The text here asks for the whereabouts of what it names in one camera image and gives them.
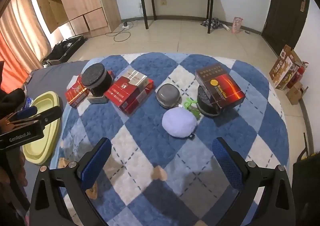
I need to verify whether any grey round case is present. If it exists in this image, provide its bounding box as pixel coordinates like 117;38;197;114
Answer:
155;83;180;109

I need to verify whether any plain brown cardboard box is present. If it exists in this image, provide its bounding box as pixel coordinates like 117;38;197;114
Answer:
286;82;306;105

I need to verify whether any checkered cloth pile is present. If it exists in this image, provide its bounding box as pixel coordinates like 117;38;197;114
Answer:
201;18;223;29

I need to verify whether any purple plush puff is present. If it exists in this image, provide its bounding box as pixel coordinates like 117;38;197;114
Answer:
162;107;198;138

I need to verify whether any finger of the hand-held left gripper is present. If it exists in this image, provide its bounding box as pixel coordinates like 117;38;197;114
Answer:
16;106;38;120
5;107;63;128

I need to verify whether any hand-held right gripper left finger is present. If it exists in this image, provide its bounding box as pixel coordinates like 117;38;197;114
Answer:
29;137;112;226

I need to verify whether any printed cardboard box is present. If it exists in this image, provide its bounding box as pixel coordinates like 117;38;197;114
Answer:
269;45;303;91

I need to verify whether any pale yellow plastic basin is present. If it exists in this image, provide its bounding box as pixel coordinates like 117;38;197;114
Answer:
22;91;63;165

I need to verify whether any green keychain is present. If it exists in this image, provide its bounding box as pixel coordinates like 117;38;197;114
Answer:
182;98;202;120

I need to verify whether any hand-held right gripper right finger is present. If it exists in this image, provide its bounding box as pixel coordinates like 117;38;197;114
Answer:
212;137;296;226

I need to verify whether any black jacket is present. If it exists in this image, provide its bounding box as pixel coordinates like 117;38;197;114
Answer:
0;61;26;117

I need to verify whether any dark brown box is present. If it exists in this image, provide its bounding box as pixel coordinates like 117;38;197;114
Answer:
195;64;246;113

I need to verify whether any red carton with white emblem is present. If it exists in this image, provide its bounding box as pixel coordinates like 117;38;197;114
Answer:
103;77;150;104

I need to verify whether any tall black sponge cylinder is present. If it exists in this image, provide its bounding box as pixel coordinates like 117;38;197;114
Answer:
81;64;112;97

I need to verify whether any red carton with gold side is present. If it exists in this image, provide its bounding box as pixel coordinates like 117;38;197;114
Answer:
118;79;154;115

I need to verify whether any beige curtain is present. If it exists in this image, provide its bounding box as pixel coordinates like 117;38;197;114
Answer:
0;0;52;62

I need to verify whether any red fire extinguisher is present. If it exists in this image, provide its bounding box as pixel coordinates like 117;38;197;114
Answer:
287;61;309;89

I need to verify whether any silver metal box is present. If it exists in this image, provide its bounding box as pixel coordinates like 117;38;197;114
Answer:
87;90;109;104

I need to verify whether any silver cigarette carton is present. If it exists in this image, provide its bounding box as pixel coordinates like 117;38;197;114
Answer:
117;66;147;87

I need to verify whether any white power cable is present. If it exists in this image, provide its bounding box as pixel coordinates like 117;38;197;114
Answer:
106;20;133;42

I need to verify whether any black sponge with grey band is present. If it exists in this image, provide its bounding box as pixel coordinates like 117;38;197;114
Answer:
197;86;223;117

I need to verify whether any orange curtain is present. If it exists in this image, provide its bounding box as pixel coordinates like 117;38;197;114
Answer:
0;31;42;72

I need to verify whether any pink bag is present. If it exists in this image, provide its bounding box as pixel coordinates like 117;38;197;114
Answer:
232;17;244;34

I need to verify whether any black suitcase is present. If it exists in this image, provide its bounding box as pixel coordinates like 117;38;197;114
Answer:
42;35;86;67

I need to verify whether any blue white checkered blanket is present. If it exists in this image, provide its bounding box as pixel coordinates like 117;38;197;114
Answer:
49;53;290;226

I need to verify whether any dark wooden door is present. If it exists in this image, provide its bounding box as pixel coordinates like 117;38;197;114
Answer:
261;0;311;56

